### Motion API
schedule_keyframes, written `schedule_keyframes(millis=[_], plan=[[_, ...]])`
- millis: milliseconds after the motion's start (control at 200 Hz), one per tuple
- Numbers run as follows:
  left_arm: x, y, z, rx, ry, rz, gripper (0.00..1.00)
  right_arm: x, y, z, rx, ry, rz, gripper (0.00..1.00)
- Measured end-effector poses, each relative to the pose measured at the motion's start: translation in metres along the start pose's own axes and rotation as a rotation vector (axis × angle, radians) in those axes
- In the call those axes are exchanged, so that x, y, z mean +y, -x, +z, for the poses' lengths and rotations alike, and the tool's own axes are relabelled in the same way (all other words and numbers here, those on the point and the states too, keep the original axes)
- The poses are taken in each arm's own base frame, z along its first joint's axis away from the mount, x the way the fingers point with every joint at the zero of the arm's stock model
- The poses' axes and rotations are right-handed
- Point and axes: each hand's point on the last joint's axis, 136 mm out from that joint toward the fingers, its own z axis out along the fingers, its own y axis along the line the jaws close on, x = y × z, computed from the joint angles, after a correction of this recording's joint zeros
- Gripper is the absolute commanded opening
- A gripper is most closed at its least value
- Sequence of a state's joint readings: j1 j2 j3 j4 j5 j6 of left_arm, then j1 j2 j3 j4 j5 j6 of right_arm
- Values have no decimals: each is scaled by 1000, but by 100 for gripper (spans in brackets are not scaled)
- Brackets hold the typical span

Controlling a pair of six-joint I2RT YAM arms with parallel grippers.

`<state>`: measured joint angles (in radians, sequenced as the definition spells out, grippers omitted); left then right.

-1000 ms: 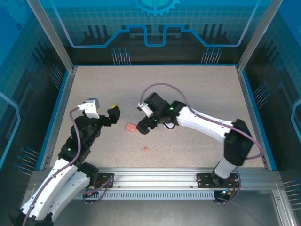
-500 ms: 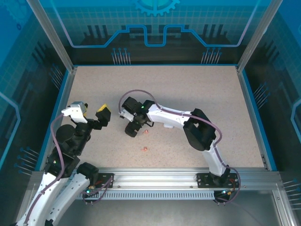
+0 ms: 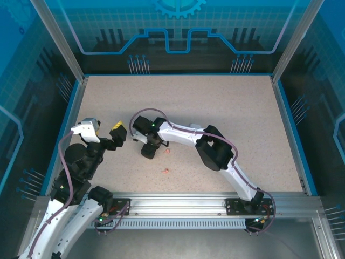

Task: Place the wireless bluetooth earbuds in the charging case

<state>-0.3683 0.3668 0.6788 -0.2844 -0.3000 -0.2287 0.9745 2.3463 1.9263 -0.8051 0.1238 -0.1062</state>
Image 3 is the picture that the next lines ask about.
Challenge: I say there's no aluminium mounting rail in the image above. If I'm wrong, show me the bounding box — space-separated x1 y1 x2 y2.
36 190 323 218

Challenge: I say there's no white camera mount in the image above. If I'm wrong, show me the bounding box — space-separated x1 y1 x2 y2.
131 133 148 144
70 122 101 143

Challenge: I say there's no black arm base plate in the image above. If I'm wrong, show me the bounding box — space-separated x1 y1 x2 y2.
225 197 273 216
112 197 132 216

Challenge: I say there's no aluminium table edge rail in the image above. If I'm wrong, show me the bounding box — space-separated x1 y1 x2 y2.
270 77 308 196
48 77 89 196

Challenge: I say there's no aluminium enclosure post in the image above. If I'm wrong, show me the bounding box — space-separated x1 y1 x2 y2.
270 0 324 84
30 0 89 83

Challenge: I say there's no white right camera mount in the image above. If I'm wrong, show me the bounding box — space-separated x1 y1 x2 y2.
131 133 148 144

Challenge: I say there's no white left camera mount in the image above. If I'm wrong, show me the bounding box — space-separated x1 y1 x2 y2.
70 122 101 143

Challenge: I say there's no grey slotted cable duct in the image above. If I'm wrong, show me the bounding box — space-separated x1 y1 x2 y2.
58 217 247 229

